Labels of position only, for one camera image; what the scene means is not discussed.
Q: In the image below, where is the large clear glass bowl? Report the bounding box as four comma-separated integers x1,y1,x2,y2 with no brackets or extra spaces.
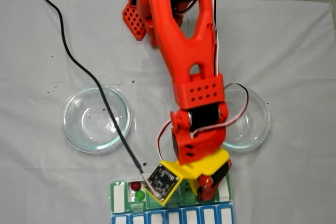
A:
60,84,132,154

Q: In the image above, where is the white red black servo wire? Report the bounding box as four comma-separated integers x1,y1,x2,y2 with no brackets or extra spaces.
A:
156,119,174,162
207,0,221,77
191,82,249,138

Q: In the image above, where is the weekly pill organizer box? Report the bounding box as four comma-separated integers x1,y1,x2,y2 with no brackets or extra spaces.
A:
109,170,235,224

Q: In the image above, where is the camera board on yellow mount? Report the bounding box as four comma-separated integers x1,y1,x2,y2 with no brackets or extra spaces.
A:
143,160,190,207

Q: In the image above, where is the white tablecloth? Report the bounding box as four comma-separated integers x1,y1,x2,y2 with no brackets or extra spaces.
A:
0,0,336,224

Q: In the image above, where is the black camera cable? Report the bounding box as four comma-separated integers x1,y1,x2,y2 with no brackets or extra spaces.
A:
30,0,148,180

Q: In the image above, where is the small clear glass bowl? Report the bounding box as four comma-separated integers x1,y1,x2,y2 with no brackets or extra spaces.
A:
220,85,271,153

